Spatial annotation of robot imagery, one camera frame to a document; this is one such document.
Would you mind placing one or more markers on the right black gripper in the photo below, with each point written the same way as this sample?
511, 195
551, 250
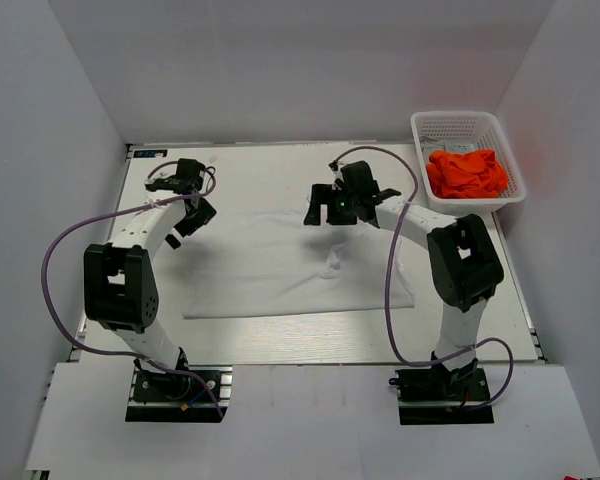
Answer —
321, 194

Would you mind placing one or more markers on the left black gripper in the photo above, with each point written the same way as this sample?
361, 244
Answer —
205, 214

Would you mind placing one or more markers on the white t shirt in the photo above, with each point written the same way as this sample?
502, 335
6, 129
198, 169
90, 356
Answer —
270, 264

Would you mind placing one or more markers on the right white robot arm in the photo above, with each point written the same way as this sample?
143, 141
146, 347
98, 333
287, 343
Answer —
465, 267

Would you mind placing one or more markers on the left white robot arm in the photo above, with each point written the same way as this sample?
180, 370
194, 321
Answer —
120, 290

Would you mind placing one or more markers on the blue table label sticker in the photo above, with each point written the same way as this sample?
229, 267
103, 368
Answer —
150, 153

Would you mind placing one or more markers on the white plastic basket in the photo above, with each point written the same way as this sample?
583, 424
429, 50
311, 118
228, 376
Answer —
463, 132

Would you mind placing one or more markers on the orange t shirt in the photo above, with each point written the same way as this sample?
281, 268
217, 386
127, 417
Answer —
473, 175

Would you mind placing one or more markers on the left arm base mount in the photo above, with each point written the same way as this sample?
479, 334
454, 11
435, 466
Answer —
155, 397

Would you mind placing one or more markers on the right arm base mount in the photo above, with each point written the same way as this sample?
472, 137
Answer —
422, 402

